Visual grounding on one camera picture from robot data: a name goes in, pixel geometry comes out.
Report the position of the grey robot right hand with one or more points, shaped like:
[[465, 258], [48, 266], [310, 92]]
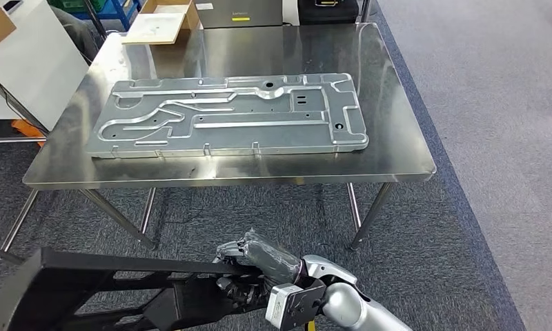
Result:
[[271, 262]]

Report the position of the black plastic frame part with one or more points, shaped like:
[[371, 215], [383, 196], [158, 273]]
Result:
[[52, 274]]

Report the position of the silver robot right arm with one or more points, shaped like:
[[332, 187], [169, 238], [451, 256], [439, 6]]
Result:
[[349, 306]]

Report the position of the stainless steel workbench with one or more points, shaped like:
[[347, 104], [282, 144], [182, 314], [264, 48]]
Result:
[[395, 114]]

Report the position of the stamped grey metal panel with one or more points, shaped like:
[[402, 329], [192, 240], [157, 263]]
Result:
[[257, 114]]

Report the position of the grey laptop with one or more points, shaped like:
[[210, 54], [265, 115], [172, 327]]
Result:
[[239, 11]]

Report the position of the black carrying case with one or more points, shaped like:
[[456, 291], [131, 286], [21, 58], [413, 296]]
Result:
[[326, 13]]

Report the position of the open cardboard box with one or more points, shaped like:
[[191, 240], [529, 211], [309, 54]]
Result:
[[157, 27]]

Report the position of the chrome pole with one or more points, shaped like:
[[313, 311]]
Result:
[[366, 11]]

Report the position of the orange object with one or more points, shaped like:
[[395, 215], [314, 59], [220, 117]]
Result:
[[29, 132]]

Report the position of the person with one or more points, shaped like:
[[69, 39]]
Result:
[[79, 36]]

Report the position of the green plastic crate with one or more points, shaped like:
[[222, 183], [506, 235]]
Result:
[[75, 5]]

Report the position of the black smartphone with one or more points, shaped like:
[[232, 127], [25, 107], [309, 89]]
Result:
[[12, 4]]

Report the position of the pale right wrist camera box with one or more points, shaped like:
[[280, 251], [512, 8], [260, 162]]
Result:
[[280, 304]]

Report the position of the metal stand frame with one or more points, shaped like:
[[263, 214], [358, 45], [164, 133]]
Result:
[[11, 140]]

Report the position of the blue metal rack frame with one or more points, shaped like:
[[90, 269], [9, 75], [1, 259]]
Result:
[[120, 13]]

